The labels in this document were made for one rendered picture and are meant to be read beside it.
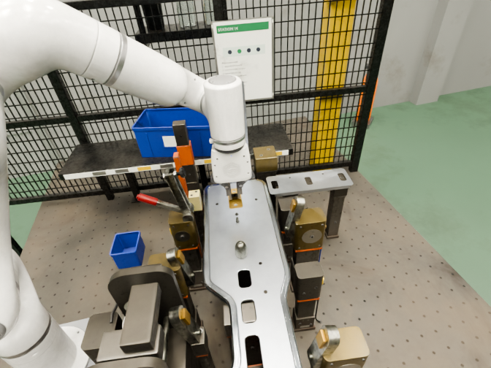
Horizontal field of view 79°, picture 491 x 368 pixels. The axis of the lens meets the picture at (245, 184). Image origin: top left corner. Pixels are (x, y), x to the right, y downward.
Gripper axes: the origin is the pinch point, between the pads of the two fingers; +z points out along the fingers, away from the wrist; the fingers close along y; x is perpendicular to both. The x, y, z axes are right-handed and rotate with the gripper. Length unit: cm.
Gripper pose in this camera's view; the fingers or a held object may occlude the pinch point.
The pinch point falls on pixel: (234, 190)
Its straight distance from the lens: 84.6
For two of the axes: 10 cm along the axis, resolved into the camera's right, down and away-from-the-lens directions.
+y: 9.9, -1.1, 0.5
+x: -1.1, -6.2, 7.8
